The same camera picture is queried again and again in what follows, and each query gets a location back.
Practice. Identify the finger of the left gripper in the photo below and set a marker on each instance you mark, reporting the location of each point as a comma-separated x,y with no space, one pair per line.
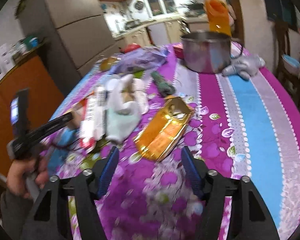
51,127

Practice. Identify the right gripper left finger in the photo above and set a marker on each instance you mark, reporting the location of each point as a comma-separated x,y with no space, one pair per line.
49,217

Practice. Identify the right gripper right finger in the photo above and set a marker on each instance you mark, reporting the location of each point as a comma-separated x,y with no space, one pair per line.
249,218

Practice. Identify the white red medicine box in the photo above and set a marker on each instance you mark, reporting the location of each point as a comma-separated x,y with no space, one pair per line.
93,128

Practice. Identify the white knotted towel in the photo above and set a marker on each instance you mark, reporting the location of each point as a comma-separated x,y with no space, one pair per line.
126,95

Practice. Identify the gold orange foil package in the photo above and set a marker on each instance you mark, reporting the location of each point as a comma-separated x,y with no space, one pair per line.
157,140

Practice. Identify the person's left hand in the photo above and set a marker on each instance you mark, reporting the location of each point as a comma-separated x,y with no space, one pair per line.
16,178

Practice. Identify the orange wooden cabinet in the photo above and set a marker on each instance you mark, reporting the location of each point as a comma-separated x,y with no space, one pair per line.
44,98

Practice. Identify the mint green cloth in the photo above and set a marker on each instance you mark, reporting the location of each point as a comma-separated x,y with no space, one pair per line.
120,126

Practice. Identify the white microwave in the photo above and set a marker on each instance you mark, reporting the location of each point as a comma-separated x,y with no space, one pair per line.
6,60

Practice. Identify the bread bun in plastic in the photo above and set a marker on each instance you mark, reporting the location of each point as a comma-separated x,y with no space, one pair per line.
107,63

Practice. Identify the purple striped floral tablecloth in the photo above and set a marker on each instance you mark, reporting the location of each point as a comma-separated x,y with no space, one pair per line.
239,128

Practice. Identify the silver refrigerator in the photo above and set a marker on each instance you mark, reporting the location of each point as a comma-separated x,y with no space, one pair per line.
75,34

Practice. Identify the red apple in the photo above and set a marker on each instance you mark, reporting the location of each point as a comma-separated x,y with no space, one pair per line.
130,47

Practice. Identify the dark green rolled cloth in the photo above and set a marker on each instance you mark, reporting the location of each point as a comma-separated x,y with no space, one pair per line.
163,86

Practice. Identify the purple snack bag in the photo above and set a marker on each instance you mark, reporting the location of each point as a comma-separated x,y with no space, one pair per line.
140,59

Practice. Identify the wooden chair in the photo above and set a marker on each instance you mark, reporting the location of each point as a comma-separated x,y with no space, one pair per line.
289,81

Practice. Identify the grey cloth glove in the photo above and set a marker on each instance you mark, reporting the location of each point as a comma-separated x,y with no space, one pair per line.
244,66

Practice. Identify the light blue basin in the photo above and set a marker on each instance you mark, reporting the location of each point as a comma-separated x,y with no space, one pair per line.
291,65

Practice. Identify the red box behind pot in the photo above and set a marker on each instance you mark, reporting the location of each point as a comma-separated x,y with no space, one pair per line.
178,50

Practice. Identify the steel pot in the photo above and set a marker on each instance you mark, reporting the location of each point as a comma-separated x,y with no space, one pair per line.
208,52

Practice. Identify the dark window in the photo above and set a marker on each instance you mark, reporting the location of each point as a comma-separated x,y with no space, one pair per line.
283,10

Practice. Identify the orange juice bottle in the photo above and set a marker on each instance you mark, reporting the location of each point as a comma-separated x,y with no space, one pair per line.
218,16

